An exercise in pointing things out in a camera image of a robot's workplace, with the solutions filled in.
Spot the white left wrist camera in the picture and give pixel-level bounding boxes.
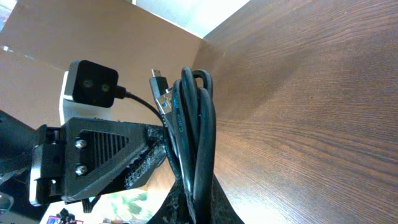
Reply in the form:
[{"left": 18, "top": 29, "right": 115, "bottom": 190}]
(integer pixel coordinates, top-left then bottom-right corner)
[{"left": 58, "top": 60, "right": 126, "bottom": 124}]

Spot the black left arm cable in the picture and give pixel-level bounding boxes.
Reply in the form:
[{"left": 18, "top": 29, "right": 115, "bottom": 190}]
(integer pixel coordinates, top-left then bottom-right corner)
[{"left": 124, "top": 91, "right": 165, "bottom": 125}]

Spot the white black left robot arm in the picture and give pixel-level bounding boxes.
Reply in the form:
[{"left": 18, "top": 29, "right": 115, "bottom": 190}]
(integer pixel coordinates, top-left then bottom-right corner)
[{"left": 1, "top": 113, "right": 167, "bottom": 220}]

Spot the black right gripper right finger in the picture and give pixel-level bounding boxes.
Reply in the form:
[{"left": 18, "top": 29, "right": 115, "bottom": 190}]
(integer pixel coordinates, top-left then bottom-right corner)
[{"left": 211, "top": 175, "right": 244, "bottom": 224}]

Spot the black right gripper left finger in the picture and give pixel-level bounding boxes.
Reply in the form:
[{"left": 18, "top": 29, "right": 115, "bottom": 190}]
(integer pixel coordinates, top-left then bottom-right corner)
[{"left": 150, "top": 179, "right": 193, "bottom": 224}]

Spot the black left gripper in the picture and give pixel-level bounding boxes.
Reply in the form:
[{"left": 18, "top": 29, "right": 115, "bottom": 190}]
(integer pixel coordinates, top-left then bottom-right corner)
[{"left": 29, "top": 118, "right": 163, "bottom": 207}]

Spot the black USB cable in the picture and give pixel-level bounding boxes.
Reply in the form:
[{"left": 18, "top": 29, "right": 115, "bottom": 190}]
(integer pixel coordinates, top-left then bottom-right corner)
[{"left": 149, "top": 66, "right": 218, "bottom": 224}]

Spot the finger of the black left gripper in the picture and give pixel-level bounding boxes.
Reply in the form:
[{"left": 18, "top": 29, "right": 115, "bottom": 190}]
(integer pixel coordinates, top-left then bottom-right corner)
[{"left": 105, "top": 142, "right": 166, "bottom": 194}]

